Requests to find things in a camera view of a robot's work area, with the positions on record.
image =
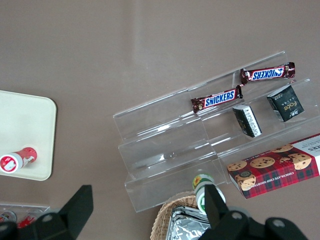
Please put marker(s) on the red bottle with white cap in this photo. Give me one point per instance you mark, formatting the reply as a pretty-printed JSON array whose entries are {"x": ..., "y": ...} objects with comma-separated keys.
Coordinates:
[{"x": 15, "y": 160}]

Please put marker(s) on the clear acrylic can holder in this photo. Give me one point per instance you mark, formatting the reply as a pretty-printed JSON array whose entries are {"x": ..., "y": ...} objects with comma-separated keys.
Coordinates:
[{"x": 25, "y": 208}]

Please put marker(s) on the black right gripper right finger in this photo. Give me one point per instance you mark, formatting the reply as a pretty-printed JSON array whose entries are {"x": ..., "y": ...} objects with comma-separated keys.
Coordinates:
[{"x": 213, "y": 207}]

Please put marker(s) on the light tan wicker basket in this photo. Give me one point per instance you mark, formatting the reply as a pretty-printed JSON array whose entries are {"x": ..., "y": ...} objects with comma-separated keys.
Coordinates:
[{"x": 162, "y": 215}]

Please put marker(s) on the clear acrylic tiered display stand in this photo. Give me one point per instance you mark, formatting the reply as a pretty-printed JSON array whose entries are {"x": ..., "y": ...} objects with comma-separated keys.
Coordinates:
[{"x": 162, "y": 150}]

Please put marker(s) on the cream white plastic tray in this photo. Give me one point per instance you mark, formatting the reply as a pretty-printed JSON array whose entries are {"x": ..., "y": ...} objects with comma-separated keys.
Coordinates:
[{"x": 25, "y": 125}]

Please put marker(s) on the black box with gold print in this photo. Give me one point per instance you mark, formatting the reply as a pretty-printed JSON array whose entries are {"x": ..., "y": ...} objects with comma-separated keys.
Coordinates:
[{"x": 287, "y": 103}]

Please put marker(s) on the black box with white side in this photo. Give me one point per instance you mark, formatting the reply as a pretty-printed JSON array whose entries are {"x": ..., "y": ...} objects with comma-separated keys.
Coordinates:
[{"x": 247, "y": 120}]

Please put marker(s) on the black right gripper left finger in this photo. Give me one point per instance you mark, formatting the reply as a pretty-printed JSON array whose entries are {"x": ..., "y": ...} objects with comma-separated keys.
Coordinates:
[{"x": 75, "y": 210}]

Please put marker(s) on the green white sunflower bottle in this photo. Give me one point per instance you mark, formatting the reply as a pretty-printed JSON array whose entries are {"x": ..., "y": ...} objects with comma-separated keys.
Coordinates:
[{"x": 201, "y": 186}]

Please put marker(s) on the red tartan cookie box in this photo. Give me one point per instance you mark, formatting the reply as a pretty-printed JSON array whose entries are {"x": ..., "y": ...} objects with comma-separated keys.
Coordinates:
[{"x": 272, "y": 170}]

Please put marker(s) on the silver foil packet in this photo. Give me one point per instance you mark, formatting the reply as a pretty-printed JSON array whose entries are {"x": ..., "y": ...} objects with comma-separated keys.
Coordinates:
[
  {"x": 185, "y": 228},
  {"x": 190, "y": 212}
]

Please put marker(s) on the Snickers chocolate bar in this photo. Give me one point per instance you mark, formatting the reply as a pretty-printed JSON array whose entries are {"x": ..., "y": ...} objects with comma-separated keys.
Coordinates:
[
  {"x": 267, "y": 73},
  {"x": 217, "y": 98}
]

